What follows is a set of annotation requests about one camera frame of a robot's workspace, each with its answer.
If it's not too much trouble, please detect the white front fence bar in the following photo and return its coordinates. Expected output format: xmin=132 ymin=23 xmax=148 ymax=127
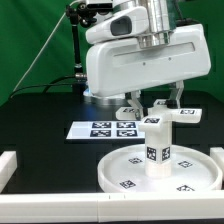
xmin=0 ymin=190 xmax=224 ymax=223

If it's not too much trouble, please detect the white marker sheet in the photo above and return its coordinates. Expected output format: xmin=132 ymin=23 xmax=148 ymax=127
xmin=66 ymin=121 xmax=144 ymax=140

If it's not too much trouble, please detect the white right fence block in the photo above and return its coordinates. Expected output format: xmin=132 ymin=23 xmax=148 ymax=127
xmin=210 ymin=147 xmax=224 ymax=180

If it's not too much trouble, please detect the white fence block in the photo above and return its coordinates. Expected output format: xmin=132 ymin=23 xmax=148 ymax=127
xmin=0 ymin=151 xmax=17 ymax=193
xmin=210 ymin=147 xmax=224 ymax=180

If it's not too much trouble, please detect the black cable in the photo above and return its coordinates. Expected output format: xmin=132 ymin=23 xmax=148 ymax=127
xmin=9 ymin=75 xmax=88 ymax=100

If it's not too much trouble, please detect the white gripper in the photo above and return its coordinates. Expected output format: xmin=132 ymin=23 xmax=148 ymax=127
xmin=86 ymin=24 xmax=211 ymax=120

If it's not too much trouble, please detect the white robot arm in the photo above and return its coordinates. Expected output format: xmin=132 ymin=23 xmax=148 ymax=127
xmin=86 ymin=0 xmax=211 ymax=120

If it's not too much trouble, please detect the black camera stand pole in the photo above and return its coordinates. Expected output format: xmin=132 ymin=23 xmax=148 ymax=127
xmin=65 ymin=2 xmax=96 ymax=84

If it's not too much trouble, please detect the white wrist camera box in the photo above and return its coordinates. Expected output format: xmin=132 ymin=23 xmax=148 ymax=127
xmin=86 ymin=6 xmax=149 ymax=44

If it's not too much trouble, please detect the white left fence block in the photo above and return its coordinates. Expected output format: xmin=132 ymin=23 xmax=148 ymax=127
xmin=0 ymin=151 xmax=17 ymax=193

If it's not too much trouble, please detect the white cable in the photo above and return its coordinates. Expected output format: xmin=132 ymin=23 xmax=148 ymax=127
xmin=11 ymin=0 xmax=88 ymax=93

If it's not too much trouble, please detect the white cross-shaped table base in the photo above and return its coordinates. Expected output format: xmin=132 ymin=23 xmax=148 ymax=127
xmin=116 ymin=99 xmax=202 ymax=132

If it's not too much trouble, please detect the white round table top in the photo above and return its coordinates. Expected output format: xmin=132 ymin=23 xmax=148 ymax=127
xmin=97 ymin=144 xmax=223 ymax=193

